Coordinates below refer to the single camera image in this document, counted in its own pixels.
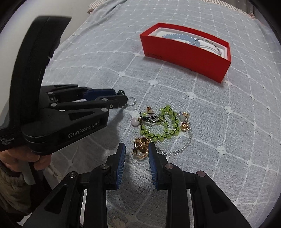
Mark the gold ring cluster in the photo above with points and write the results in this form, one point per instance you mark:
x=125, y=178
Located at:
x=140, y=148

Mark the black bead earring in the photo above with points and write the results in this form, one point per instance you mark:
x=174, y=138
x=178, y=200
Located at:
x=121, y=92

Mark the gold pendant charm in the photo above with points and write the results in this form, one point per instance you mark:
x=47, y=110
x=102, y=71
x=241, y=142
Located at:
x=185, y=125

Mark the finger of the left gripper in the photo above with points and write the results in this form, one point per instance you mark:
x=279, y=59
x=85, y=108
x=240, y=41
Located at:
x=109, y=104
x=92, y=94

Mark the red open jewelry box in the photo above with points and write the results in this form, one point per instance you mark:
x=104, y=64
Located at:
x=198, y=51

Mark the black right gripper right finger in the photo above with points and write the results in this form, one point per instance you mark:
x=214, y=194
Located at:
x=167, y=176

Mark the person's left hand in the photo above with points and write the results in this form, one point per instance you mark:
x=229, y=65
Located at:
x=12, y=157

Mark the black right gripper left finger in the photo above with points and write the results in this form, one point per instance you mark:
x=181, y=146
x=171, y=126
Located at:
x=107, y=176

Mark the grey checked bed cover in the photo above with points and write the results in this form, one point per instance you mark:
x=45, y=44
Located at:
x=234, y=131

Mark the pink bead charm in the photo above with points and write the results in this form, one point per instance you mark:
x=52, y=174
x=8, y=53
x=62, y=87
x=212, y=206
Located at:
x=135, y=121

